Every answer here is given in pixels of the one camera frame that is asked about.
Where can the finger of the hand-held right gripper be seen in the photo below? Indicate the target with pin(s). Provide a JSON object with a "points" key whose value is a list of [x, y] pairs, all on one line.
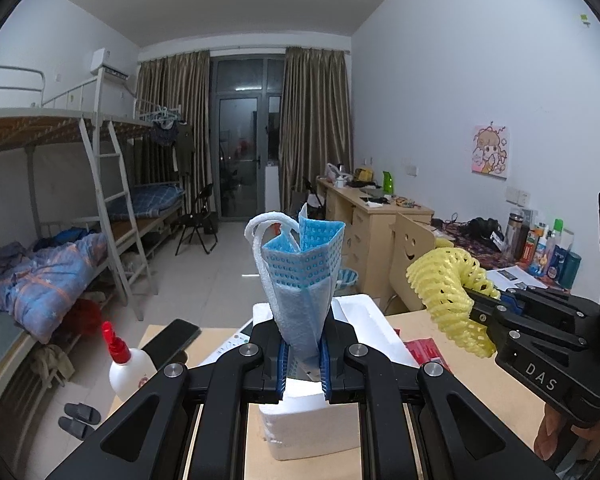
{"points": [[487, 322], [510, 296]]}

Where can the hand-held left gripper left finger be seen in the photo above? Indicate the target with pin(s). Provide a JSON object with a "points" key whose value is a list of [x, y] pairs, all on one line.
{"points": [[281, 371]]}

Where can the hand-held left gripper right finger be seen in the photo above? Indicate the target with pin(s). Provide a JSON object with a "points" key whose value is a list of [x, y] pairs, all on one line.
{"points": [[325, 371]]}

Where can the yellow foam fruit net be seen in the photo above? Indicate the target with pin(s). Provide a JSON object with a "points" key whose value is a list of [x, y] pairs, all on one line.
{"points": [[445, 287]]}

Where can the white foam box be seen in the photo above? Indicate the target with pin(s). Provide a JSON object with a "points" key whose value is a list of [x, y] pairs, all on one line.
{"points": [[305, 430]]}

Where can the blue face mask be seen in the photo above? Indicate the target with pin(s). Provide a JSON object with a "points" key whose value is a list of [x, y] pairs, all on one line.
{"points": [[300, 305]]}

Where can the person's right hand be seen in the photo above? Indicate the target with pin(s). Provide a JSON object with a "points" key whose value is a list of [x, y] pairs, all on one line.
{"points": [[551, 430]]}

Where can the orange white carton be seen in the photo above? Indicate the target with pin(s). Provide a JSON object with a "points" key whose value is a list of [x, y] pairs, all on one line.
{"points": [[530, 247]]}

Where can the blue lotion bottle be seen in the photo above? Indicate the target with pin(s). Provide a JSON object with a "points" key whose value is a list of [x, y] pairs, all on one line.
{"points": [[556, 262]]}

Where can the dark thermos flask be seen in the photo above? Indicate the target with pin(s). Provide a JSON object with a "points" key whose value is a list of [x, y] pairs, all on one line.
{"points": [[513, 237]]}

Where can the white printed packet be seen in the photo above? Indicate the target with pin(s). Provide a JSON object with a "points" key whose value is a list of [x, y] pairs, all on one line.
{"points": [[227, 347]]}

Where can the teal cup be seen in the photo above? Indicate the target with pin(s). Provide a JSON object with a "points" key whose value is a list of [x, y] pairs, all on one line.
{"points": [[571, 270]]}

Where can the black headphones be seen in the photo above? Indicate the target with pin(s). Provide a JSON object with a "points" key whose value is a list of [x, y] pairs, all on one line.
{"points": [[482, 232]]}

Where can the red wet wipes packet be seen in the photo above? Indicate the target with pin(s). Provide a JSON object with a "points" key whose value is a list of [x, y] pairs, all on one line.
{"points": [[425, 352]]}

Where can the green cap bottle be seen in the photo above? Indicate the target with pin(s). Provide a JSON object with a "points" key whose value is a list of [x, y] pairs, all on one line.
{"points": [[557, 235]]}

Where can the yellow object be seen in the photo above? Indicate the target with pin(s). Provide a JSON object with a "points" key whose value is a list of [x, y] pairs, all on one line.
{"points": [[442, 243]]}

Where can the blue plastic basin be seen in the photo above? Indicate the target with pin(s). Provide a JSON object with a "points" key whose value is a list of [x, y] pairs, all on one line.
{"points": [[348, 277]]}

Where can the wooden smiley face chair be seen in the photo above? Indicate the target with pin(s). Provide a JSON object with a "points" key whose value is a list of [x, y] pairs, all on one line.
{"points": [[410, 260]]}

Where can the black smartphone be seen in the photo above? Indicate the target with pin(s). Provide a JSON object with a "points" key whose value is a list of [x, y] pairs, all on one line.
{"points": [[172, 337]]}

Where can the white squeeze bottle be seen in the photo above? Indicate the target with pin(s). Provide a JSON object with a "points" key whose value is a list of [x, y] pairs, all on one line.
{"points": [[130, 372]]}

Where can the wooden desk with drawers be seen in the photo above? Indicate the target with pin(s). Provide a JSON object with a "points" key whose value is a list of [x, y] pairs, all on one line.
{"points": [[365, 220]]}

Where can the black folding chair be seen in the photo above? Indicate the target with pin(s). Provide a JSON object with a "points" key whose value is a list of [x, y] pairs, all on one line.
{"points": [[197, 220]]}

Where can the black slipper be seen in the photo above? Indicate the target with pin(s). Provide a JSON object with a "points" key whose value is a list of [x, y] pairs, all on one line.
{"points": [[75, 429], [82, 412]]}

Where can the red cloth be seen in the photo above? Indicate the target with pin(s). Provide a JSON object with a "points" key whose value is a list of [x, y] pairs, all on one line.
{"points": [[82, 317]]}

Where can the metal bunk bed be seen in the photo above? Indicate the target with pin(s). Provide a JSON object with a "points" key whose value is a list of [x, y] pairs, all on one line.
{"points": [[30, 125], [152, 210]]}

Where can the blue checked mattress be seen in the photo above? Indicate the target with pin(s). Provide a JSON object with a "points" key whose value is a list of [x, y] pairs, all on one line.
{"points": [[150, 197]]}

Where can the crumpled clothes pile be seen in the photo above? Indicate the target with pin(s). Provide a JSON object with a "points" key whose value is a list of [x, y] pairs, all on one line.
{"points": [[52, 362]]}

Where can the glass balcony door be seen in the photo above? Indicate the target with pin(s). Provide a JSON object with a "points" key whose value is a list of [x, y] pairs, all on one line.
{"points": [[245, 135]]}

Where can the white bed ladder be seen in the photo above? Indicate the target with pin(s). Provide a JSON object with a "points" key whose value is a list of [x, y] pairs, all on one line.
{"points": [[112, 200]]}

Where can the brown curtain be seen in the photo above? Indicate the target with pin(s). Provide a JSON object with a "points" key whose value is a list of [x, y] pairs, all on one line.
{"points": [[172, 85], [315, 120]]}

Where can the hanging dark clothes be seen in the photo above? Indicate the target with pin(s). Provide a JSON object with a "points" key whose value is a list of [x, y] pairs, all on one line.
{"points": [[172, 142]]}

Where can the blue patterned blanket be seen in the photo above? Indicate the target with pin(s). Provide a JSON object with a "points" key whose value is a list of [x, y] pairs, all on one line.
{"points": [[45, 280]]}

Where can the white air conditioner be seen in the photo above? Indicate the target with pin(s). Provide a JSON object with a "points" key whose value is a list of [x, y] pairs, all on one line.
{"points": [[111, 65]]}

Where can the white wall socket panel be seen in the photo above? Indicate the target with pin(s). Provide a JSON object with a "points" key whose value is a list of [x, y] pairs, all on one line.
{"points": [[516, 196]]}

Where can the cartoon wall poster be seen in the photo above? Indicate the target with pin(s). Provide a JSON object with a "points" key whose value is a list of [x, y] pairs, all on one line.
{"points": [[490, 152]]}

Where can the small white wall socket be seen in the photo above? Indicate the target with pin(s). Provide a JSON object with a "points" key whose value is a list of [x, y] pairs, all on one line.
{"points": [[410, 168]]}

